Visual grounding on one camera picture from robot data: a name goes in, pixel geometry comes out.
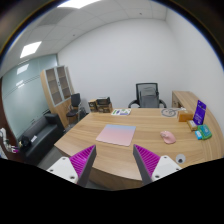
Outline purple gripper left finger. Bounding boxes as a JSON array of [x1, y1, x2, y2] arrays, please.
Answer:
[[46, 144, 98, 188]]

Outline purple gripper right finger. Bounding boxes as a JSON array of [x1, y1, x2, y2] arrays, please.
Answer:
[[132, 143, 183, 186]]

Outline pink computer mouse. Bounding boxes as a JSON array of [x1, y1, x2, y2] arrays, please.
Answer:
[[160, 131, 176, 144]]

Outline pink gradient mouse pad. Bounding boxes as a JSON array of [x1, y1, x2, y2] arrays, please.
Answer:
[[96, 124, 136, 146]]

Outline black leather sofa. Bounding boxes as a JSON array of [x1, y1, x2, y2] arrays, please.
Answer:
[[18, 113, 65, 165]]

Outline wooden office desk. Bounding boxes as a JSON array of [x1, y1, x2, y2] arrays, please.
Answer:
[[55, 109, 224, 190]]

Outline colourful booklet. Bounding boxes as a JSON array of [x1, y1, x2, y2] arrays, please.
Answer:
[[111, 109, 131, 116]]

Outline small blue packet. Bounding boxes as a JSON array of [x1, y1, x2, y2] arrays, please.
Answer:
[[195, 131, 202, 140]]

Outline yellow small box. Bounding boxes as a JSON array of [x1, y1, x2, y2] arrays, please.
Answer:
[[187, 120, 197, 131]]

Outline brown cardboard tissue box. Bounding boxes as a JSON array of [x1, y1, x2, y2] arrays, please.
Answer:
[[178, 110, 193, 122]]

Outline stacked cardboard boxes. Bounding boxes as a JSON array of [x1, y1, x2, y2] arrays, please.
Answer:
[[88, 97, 112, 113]]

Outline black visitor chair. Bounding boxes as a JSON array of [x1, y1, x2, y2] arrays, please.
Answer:
[[66, 93, 81, 120]]

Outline green packet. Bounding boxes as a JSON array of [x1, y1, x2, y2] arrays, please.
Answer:
[[198, 124, 212, 140]]

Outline black mesh office chair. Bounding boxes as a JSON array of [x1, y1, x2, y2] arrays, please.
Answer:
[[128, 83, 167, 108]]

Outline purple sign stand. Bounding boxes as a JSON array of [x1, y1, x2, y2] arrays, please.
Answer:
[[193, 101, 206, 125]]

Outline wooden glass-door cabinet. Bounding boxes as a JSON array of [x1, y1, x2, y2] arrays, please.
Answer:
[[40, 66, 74, 127]]

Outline desk cable grommet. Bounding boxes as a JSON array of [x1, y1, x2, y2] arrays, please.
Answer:
[[176, 154, 186, 164]]

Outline coiled grey cable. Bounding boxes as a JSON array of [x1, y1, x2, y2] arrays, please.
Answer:
[[161, 107, 178, 118]]

